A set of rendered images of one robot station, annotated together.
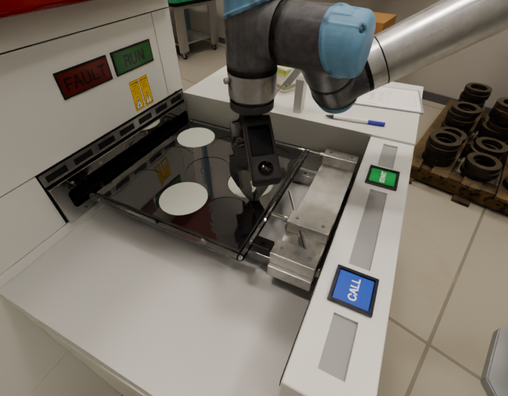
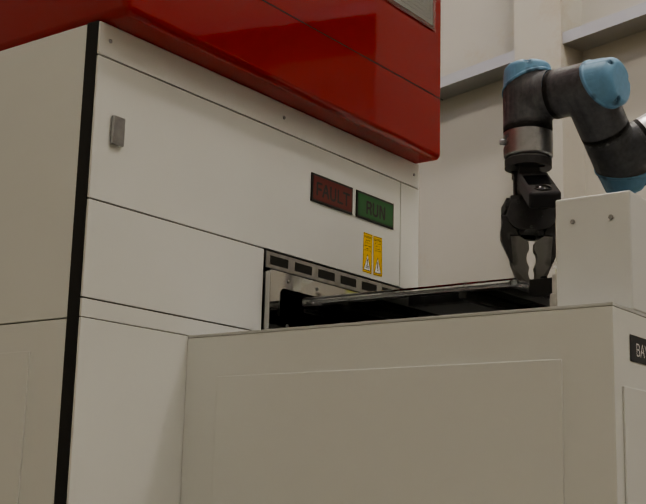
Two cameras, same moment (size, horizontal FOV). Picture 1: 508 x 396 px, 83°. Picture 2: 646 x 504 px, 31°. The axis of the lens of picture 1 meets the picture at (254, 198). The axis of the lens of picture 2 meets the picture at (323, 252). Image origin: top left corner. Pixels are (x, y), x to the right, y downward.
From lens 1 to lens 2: 1.48 m
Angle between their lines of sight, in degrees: 56
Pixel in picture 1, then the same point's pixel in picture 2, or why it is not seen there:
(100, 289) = not seen: hidden behind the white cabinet
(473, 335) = not seen: outside the picture
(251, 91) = (527, 137)
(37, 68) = (304, 160)
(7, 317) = (175, 382)
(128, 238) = not seen: hidden behind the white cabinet
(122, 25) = (373, 174)
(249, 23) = (525, 82)
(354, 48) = (605, 70)
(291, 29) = (558, 75)
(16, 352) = (153, 449)
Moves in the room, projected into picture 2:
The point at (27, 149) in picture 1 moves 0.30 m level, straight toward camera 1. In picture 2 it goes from (270, 217) to (384, 176)
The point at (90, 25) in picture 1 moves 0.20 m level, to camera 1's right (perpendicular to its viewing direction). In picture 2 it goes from (349, 157) to (466, 154)
